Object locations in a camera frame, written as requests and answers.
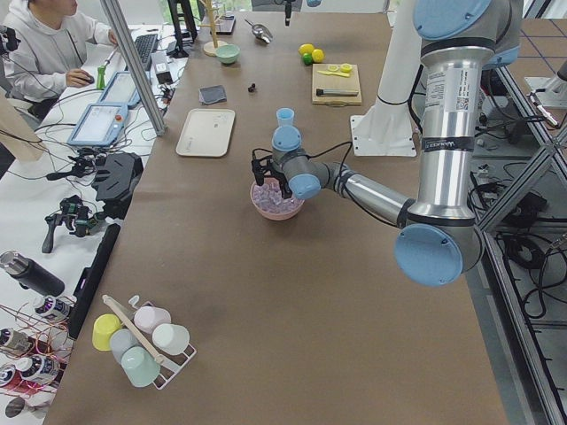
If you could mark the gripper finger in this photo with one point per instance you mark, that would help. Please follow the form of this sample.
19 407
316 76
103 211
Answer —
259 177
286 192

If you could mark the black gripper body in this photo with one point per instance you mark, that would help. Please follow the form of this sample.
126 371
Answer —
280 178

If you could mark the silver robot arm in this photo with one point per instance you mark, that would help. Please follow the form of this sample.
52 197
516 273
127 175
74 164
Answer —
438 239

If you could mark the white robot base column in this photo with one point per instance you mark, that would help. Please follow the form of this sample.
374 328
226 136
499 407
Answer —
386 129

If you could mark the pile of ice cubes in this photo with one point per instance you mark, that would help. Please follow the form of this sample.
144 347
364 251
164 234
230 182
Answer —
269 200

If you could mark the blue plastic cup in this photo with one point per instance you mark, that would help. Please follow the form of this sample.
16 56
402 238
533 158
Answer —
285 116

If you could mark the wooden cup tree stand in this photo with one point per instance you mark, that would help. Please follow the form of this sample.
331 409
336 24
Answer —
212 16

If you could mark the metal ice scoop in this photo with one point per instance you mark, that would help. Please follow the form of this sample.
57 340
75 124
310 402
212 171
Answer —
260 32

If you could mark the pink cup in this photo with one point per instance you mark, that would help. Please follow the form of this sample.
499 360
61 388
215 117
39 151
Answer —
148 317

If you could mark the white cup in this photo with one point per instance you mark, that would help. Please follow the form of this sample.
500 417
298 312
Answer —
171 338

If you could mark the grey cup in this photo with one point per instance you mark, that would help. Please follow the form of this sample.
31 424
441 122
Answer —
120 342

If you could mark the yellow cup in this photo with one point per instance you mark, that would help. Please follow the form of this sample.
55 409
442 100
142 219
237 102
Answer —
104 327

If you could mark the mint cup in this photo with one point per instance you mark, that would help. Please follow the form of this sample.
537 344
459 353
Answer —
139 366

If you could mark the pink bowl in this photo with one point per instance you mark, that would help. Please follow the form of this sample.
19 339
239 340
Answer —
272 216

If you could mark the cream rabbit tray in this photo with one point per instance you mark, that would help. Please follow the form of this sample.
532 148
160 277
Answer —
206 133

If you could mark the grey folded cloth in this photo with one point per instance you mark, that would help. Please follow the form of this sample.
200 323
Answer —
212 95

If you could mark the steel muddler black tip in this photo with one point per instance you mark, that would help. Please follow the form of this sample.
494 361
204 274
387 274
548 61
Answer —
336 93

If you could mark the wooden cutting board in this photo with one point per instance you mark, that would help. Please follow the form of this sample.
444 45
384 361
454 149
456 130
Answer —
320 81

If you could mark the yellow plastic knife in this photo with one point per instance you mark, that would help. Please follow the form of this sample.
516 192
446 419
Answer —
334 73

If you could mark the green lime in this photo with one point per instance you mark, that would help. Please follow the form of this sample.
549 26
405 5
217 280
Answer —
307 59

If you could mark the mint green bowl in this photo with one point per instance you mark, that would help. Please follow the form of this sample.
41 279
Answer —
228 54

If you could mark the yellow lemon near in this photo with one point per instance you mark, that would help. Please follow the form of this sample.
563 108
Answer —
317 55

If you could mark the yellow lemon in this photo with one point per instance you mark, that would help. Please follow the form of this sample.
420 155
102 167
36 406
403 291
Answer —
306 48
317 55

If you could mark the yellow lemon far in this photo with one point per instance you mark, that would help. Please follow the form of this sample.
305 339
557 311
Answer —
306 48

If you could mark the black plastic housing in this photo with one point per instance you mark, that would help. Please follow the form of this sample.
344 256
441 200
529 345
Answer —
115 180

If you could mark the blue teach pendant far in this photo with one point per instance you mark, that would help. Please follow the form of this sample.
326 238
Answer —
121 89

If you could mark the blue teach pendant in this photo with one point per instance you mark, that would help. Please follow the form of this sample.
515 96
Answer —
121 89
99 125

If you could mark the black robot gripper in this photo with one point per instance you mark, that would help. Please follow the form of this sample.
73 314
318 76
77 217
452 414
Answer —
287 7

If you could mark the blue teach pendant near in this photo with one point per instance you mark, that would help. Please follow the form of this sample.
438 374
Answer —
99 125

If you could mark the black keyboard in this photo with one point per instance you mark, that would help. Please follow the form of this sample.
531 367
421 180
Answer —
145 46

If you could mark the black hand-held gripper device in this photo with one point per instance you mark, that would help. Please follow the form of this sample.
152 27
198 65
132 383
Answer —
76 216

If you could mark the black flat bar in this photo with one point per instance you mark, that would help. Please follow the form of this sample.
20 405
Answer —
86 287

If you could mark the person in grey hoodie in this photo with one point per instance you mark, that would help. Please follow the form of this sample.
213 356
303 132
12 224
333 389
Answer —
53 38

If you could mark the black thermos bottle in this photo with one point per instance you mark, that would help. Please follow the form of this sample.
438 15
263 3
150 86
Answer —
30 275

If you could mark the aluminium frame post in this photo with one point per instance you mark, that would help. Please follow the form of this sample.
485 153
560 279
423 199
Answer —
128 50

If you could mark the white wire cup rack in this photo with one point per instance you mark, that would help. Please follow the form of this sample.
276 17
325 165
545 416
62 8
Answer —
170 365

